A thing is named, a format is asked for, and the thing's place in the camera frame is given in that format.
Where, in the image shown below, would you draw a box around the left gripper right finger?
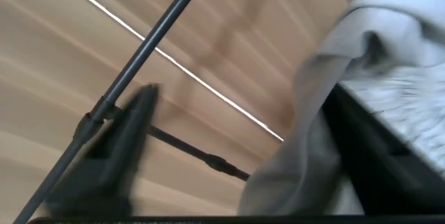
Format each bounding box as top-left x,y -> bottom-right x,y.
321,83 -> 445,215

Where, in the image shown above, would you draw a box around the beige curtain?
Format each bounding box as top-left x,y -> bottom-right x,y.
0,0 -> 369,218

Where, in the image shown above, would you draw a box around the pale grey shorts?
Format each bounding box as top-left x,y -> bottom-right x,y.
237,0 -> 445,217

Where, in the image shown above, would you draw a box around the black clothes rack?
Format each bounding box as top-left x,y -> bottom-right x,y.
13,0 -> 252,224

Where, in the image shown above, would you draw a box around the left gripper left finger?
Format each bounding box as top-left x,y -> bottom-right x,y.
44,83 -> 161,218

